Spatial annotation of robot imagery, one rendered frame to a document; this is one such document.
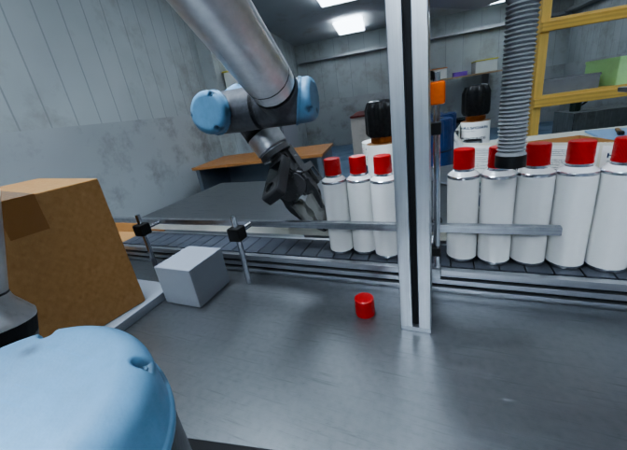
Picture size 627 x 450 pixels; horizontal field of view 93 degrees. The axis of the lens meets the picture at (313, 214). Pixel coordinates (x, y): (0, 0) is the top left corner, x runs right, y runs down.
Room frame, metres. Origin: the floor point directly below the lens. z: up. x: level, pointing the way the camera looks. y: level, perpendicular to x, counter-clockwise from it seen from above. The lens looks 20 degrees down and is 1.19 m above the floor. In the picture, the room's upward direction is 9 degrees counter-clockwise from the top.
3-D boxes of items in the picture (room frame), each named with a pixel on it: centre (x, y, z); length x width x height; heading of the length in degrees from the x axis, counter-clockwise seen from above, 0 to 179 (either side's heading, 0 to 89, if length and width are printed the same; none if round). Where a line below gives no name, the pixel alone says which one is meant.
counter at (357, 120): (7.35, -1.72, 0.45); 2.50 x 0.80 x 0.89; 165
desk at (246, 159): (3.38, 0.43, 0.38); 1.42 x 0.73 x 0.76; 75
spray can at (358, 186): (0.58, -0.10, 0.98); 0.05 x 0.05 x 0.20
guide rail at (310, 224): (0.64, 0.11, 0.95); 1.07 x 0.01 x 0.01; 65
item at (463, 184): (0.50, -0.27, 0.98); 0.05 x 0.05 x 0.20
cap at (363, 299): (0.44, -0.07, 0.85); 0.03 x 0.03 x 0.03
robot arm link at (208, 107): (0.60, 0.12, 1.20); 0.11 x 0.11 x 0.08; 72
